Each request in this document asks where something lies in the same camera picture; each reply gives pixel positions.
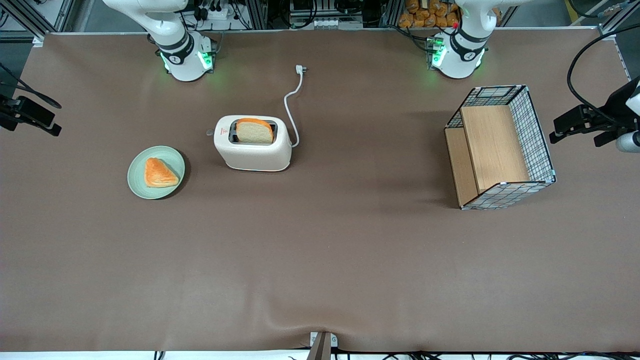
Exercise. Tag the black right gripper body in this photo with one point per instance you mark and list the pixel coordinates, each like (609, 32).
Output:
(5, 105)

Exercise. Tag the pale green round plate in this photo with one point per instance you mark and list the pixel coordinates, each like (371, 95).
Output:
(137, 177)

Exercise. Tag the aluminium frame profile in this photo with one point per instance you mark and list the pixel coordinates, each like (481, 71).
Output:
(617, 15)
(30, 20)

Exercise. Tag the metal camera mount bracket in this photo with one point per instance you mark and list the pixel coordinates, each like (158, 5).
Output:
(322, 345)

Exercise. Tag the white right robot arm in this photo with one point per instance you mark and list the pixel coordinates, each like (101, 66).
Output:
(180, 50)

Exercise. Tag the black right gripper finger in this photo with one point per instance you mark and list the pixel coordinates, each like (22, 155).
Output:
(49, 131)
(49, 127)

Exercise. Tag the pile of golden bread rolls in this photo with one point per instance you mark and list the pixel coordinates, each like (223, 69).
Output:
(425, 12)

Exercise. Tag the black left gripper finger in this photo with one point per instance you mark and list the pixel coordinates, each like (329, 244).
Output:
(559, 138)
(559, 134)

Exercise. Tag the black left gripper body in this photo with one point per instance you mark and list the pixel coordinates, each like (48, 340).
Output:
(618, 102)

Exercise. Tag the white power strip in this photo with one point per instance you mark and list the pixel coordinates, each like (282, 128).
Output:
(215, 12)

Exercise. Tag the triangular golden puff pastry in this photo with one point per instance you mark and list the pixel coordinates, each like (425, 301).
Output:
(160, 174)

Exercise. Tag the white two-slot toaster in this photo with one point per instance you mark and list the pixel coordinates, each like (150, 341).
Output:
(255, 156)

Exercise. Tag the white bread slice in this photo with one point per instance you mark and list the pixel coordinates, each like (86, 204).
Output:
(254, 132)

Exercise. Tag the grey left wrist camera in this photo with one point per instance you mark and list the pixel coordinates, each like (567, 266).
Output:
(629, 142)

